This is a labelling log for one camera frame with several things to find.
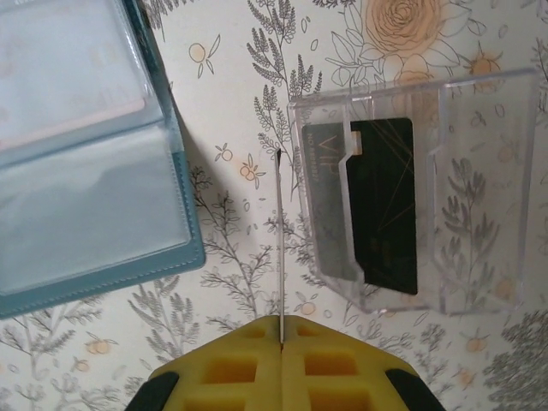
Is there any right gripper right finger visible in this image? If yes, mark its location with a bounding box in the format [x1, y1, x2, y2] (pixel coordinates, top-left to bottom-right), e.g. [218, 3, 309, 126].
[282, 314, 440, 411]

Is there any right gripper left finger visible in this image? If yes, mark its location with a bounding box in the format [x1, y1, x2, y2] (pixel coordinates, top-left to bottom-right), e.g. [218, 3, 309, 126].
[127, 314, 284, 411]

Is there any white-edged plastic card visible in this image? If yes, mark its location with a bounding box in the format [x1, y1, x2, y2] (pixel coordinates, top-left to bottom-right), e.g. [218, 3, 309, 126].
[275, 148, 287, 346]

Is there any teal card holder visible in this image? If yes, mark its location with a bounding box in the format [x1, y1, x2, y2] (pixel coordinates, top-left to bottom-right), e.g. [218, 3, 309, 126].
[0, 0, 207, 320]

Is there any black VIP card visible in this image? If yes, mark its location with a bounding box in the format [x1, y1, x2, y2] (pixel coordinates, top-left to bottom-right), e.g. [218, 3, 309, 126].
[301, 117, 420, 297]

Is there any clear acrylic card stand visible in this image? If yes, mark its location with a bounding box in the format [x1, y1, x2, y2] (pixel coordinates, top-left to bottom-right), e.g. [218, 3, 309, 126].
[287, 67, 541, 319]

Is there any floral table covering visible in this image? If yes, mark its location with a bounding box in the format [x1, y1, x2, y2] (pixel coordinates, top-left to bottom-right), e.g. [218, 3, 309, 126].
[0, 0, 548, 411]

